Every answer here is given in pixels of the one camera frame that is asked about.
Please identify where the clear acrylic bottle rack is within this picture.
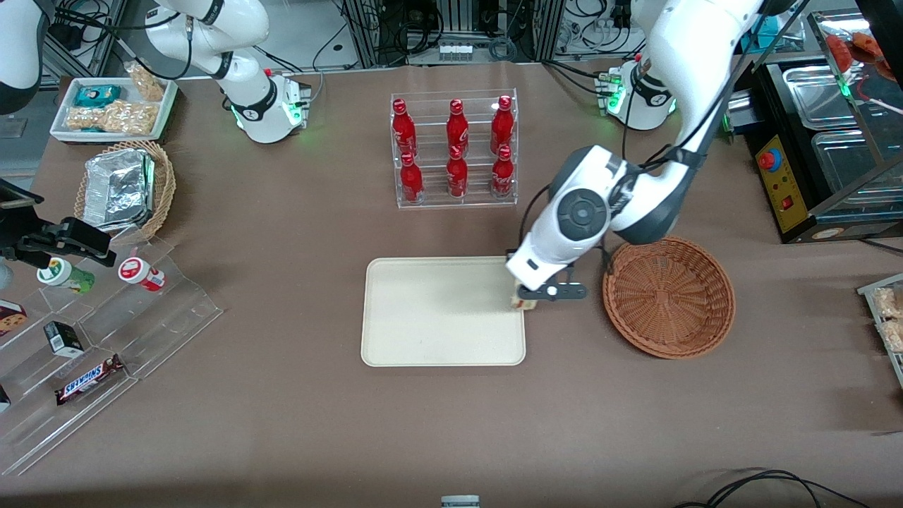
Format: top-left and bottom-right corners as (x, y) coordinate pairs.
(389, 88), (519, 210)

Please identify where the green small bottle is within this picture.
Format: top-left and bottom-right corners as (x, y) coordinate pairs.
(36, 257), (97, 296)

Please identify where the Snickers chocolate bar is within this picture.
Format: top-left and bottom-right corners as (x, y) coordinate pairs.
(54, 353), (127, 406)

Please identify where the teal snack packet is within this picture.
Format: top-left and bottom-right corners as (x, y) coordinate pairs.
(73, 84), (123, 109)

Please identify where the round brown wicker basket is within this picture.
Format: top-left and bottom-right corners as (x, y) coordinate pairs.
(602, 235), (737, 361)

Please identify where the steel food pan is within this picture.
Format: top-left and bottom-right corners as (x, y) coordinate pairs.
(781, 64), (859, 132)
(809, 129), (903, 206)

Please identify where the red small bottle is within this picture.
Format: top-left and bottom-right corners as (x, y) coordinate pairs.
(117, 256), (168, 293)

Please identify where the small black box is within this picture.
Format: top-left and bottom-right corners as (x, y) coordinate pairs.
(43, 320), (86, 358)

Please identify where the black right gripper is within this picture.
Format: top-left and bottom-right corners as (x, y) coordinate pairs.
(0, 210), (118, 268)

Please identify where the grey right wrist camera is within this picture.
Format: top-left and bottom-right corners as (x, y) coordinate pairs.
(0, 179), (44, 213)

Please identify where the white plastic tray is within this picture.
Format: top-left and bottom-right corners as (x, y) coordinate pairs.
(856, 273), (903, 389)
(49, 75), (179, 145)

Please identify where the red cola bottle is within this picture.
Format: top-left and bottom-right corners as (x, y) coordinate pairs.
(446, 99), (471, 152)
(490, 95), (515, 152)
(491, 145), (516, 200)
(392, 98), (419, 158)
(446, 145), (469, 200)
(399, 152), (425, 205)

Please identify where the silver metal box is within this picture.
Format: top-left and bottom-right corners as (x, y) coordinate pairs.
(721, 90), (751, 137)

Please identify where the oval light wicker basket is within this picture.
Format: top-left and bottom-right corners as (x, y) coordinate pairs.
(73, 139), (177, 241)

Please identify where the clear acrylic stepped stand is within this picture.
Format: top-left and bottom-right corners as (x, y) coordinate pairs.
(0, 233), (224, 478)

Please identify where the black food warmer case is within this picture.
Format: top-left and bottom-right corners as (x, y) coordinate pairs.
(732, 8), (903, 245)

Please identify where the cookie box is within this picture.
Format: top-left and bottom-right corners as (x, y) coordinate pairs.
(0, 299), (30, 339)

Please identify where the beige plastic tray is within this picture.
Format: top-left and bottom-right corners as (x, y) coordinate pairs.
(360, 255), (528, 368)

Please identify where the black floor cable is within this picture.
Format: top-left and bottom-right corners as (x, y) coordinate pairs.
(673, 468), (873, 508)

